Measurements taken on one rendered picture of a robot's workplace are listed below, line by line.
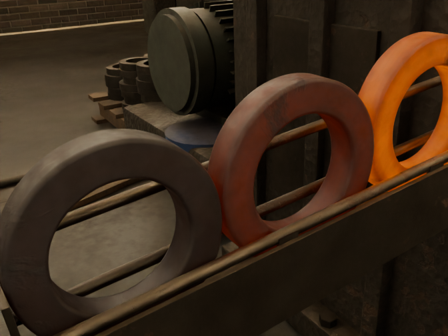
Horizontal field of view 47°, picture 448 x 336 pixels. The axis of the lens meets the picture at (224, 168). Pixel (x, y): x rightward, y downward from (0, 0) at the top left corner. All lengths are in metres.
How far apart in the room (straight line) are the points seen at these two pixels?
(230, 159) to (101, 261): 1.24
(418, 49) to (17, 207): 0.41
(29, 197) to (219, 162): 0.16
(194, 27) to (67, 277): 0.88
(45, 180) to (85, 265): 1.27
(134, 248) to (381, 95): 1.25
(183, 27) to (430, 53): 1.28
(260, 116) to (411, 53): 0.19
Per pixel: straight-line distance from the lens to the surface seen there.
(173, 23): 1.80
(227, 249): 1.51
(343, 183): 0.54
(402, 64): 0.56
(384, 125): 0.56
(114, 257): 1.66
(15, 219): 0.39
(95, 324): 0.43
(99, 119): 2.91
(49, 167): 0.38
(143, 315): 0.43
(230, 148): 0.44
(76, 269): 1.63
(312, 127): 0.58
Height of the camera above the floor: 0.88
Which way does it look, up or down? 23 degrees down
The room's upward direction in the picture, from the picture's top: 2 degrees counter-clockwise
